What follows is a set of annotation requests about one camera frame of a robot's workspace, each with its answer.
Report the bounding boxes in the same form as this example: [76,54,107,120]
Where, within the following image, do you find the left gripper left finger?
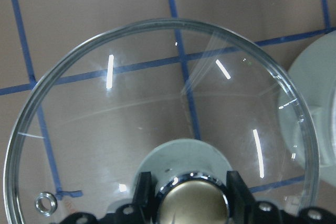
[61,172,154,224]

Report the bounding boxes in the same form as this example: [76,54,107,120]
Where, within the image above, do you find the glass pot lid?
[4,19,319,223]

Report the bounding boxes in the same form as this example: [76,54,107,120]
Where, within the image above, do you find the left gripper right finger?
[226,171,335,223]

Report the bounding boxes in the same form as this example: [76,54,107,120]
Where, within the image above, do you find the pale green electric pot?
[289,31,335,186]

